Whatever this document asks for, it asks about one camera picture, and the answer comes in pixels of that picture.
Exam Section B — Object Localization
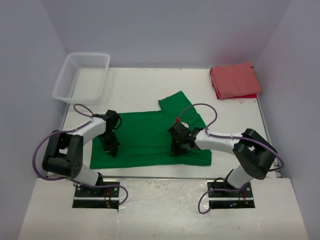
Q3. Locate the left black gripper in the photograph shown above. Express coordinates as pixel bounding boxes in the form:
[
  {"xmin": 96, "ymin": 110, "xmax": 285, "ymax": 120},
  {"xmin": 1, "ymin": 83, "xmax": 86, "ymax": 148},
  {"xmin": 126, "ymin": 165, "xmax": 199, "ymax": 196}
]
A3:
[{"xmin": 97, "ymin": 131, "xmax": 120, "ymax": 158}]

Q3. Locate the green t shirt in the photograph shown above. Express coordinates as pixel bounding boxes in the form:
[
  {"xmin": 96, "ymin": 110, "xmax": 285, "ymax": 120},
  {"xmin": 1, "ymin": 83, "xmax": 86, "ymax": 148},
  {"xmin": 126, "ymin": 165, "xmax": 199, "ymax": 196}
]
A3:
[{"xmin": 89, "ymin": 91, "xmax": 212, "ymax": 170}]

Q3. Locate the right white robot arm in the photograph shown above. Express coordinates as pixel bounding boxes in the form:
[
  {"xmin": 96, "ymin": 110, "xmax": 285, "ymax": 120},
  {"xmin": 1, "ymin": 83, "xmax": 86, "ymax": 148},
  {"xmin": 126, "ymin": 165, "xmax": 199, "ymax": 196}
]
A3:
[{"xmin": 167, "ymin": 122, "xmax": 277, "ymax": 197}]

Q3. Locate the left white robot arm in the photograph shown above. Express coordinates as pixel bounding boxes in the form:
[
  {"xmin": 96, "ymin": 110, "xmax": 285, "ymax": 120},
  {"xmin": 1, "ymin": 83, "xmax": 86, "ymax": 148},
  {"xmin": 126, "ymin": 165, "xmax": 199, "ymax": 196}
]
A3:
[{"xmin": 42, "ymin": 110, "xmax": 122, "ymax": 197}]

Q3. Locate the white plastic basket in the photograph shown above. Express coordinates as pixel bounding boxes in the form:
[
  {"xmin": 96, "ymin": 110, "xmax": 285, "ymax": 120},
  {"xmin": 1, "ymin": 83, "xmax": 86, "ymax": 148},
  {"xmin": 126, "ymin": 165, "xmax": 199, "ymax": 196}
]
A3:
[{"xmin": 52, "ymin": 52, "xmax": 111, "ymax": 105}]

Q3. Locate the folded pink t shirt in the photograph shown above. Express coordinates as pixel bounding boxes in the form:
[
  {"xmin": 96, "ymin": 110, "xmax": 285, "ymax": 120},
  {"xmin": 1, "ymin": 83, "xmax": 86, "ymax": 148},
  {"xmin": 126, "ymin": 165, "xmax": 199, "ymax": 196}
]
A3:
[{"xmin": 209, "ymin": 62, "xmax": 261, "ymax": 98}]

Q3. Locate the folded red t shirt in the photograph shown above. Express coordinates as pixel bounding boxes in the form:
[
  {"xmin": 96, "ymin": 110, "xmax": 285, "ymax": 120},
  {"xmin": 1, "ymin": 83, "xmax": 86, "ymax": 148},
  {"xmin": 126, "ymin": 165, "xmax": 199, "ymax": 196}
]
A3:
[{"xmin": 215, "ymin": 92, "xmax": 258, "ymax": 100}]

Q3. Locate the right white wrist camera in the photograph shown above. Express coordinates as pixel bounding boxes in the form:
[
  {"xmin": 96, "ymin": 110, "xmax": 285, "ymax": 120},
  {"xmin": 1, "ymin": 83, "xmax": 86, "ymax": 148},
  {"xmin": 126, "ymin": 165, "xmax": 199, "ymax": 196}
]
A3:
[{"xmin": 175, "ymin": 118, "xmax": 189, "ymax": 128}]

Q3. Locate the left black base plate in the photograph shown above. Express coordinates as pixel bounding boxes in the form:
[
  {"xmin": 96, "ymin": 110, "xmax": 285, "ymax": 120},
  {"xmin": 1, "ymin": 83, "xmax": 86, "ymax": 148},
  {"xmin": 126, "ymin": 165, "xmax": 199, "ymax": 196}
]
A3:
[{"xmin": 72, "ymin": 183, "xmax": 120, "ymax": 210}]

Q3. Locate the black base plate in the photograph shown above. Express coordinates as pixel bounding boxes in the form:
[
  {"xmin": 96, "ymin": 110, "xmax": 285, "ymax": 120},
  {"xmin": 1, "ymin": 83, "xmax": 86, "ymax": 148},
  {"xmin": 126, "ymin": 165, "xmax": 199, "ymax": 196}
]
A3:
[
  {"xmin": 72, "ymin": 183, "xmax": 120, "ymax": 210},
  {"xmin": 208, "ymin": 183, "xmax": 256, "ymax": 209}
]

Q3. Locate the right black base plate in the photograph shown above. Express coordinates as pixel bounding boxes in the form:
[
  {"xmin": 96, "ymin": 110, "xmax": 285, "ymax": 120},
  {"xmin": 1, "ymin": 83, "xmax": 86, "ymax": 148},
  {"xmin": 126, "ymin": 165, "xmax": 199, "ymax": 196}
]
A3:
[{"xmin": 208, "ymin": 183, "xmax": 256, "ymax": 209}]

